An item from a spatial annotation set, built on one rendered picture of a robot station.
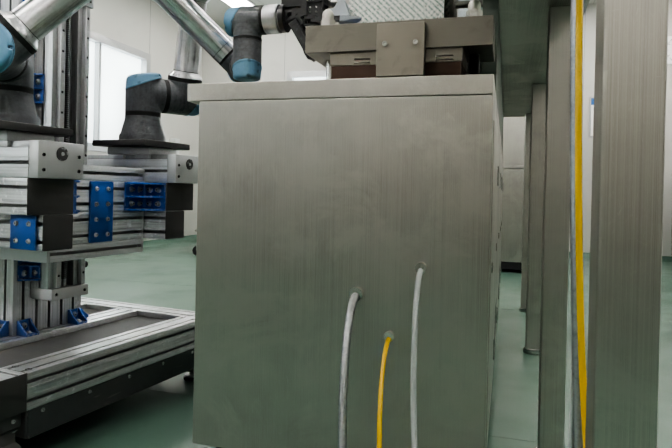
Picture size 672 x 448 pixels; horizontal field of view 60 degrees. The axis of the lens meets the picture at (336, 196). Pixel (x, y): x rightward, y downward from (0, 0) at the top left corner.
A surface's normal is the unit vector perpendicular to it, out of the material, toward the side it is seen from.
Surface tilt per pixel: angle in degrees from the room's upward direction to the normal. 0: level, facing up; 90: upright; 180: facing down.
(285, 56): 90
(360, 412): 90
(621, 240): 90
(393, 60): 90
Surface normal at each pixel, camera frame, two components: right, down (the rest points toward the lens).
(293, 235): -0.28, 0.00
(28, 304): 0.91, 0.03
